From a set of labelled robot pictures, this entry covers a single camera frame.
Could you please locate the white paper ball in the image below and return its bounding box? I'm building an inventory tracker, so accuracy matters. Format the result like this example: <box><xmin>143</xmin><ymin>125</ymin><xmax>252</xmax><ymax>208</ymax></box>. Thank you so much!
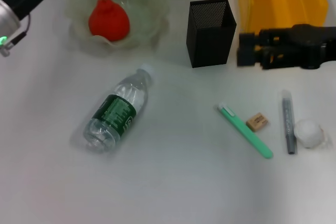
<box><xmin>293</xmin><ymin>119</ymin><xmax>332</xmax><ymax>149</ymax></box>

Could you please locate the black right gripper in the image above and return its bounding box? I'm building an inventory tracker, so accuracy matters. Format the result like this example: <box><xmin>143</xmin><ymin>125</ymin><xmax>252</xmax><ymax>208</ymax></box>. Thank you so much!
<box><xmin>236</xmin><ymin>24</ymin><xmax>336</xmax><ymax>71</ymax></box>

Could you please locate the grey pen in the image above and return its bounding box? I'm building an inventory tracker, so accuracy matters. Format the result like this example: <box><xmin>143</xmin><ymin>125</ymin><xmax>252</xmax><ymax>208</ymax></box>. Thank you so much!
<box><xmin>278</xmin><ymin>89</ymin><xmax>298</xmax><ymax>155</ymax></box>

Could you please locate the black mesh pen holder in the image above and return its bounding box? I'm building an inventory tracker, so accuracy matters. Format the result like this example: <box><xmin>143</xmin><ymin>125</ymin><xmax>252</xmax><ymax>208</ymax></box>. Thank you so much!
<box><xmin>186</xmin><ymin>0</ymin><xmax>237</xmax><ymax>69</ymax></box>

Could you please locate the orange fruit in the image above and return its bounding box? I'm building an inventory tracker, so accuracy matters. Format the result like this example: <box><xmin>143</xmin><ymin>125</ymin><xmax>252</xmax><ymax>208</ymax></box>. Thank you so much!
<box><xmin>88</xmin><ymin>0</ymin><xmax>131</xmax><ymax>42</ymax></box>

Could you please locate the left arm grey cable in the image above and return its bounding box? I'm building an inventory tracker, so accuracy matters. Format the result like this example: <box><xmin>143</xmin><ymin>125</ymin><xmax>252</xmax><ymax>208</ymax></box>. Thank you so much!
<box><xmin>0</xmin><ymin>14</ymin><xmax>32</xmax><ymax>57</ymax></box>

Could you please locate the pale green glass fruit bowl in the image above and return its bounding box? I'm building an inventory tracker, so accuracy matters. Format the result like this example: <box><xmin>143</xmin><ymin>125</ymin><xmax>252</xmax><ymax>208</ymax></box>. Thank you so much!
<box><xmin>65</xmin><ymin>0</ymin><xmax>170</xmax><ymax>57</ymax></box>

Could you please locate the clear green-label water bottle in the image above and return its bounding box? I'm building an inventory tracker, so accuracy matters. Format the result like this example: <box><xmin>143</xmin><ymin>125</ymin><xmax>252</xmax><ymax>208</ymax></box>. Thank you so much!
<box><xmin>83</xmin><ymin>64</ymin><xmax>155</xmax><ymax>154</ymax></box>

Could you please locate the beige eraser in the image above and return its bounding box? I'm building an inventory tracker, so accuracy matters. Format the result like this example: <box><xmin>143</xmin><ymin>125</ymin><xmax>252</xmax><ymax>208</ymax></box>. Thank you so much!
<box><xmin>246</xmin><ymin>112</ymin><xmax>269</xmax><ymax>132</ymax></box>

